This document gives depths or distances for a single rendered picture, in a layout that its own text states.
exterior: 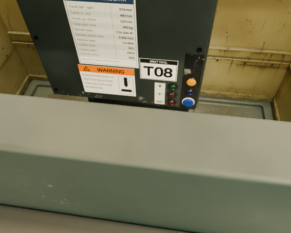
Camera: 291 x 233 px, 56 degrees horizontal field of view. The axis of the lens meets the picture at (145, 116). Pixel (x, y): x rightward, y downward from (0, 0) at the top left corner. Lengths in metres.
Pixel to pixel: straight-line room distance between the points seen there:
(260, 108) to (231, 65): 0.47
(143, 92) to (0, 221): 0.61
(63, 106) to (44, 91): 2.32
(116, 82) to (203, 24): 0.29
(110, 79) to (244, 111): 1.64
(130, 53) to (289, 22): 1.37
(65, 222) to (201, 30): 0.52
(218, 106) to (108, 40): 1.66
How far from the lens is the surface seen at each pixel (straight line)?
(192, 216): 0.19
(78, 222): 0.22
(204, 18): 0.63
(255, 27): 1.90
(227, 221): 0.19
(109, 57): 0.72
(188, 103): 0.79
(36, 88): 2.52
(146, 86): 0.77
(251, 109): 2.31
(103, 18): 0.66
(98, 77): 0.78
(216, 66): 2.06
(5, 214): 0.24
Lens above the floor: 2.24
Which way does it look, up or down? 51 degrees down
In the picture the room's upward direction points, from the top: 2 degrees counter-clockwise
